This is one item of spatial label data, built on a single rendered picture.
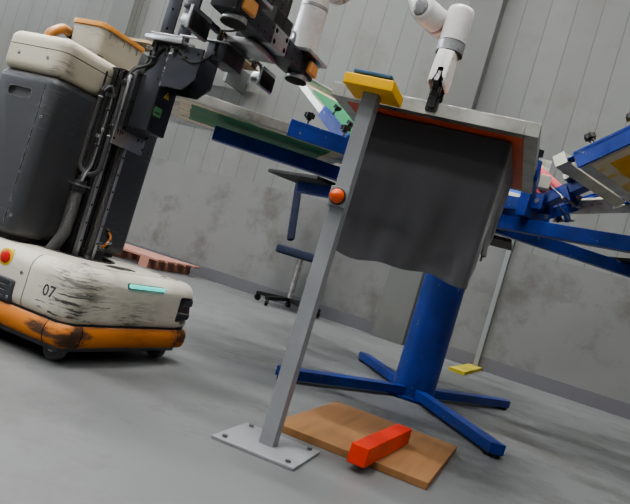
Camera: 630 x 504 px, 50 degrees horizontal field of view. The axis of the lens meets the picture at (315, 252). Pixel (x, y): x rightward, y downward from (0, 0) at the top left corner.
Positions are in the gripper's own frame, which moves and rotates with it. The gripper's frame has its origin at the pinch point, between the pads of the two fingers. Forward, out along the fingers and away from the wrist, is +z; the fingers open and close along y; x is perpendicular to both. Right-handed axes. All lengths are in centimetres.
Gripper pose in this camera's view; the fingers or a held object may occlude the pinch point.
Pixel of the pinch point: (433, 106)
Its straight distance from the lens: 191.9
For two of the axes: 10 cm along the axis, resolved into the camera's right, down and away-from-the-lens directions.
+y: -2.9, -1.0, -9.5
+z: -2.9, 9.6, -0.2
